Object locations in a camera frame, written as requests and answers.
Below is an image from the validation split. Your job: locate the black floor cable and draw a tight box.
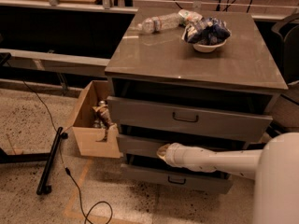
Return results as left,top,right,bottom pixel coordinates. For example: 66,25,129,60
6,63,114,224

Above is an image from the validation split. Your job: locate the grey drawer cabinet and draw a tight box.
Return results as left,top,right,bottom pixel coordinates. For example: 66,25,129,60
104,7,289,185

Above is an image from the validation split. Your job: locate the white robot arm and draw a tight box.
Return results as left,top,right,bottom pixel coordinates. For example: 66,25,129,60
157,133,299,224

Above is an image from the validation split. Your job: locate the grey top drawer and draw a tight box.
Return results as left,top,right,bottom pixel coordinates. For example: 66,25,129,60
107,96,272,142

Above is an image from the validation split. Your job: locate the grey drawer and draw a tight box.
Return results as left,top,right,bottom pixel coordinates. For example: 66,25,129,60
118,133,245,158
107,96,272,142
121,164,233,194

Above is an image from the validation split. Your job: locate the clear plastic water bottle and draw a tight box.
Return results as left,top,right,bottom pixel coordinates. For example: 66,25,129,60
137,13,180,34

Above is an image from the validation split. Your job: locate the crumpled brown snack bag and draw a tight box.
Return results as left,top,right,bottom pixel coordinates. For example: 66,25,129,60
93,105,117,141

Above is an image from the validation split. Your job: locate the grey bottom drawer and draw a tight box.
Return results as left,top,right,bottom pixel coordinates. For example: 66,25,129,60
121,164,233,194

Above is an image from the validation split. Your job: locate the crumpled white green packet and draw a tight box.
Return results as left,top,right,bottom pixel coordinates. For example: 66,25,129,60
178,9,203,26

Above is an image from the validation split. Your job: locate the cardboard box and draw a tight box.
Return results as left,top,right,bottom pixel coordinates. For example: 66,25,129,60
64,80,121,159

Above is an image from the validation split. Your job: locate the white bowl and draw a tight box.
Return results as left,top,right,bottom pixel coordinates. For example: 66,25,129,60
192,41,226,53

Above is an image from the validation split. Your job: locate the black metal bar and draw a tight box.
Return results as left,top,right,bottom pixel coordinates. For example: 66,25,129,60
36,127,68,195

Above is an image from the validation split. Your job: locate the grey metal rail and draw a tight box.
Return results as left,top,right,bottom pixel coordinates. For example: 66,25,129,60
0,49,109,77

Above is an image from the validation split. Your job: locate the blue chip bag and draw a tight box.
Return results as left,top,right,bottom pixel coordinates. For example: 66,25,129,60
182,17,231,46

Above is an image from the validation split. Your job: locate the black table leg base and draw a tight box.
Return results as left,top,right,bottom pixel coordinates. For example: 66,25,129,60
0,148,50,164

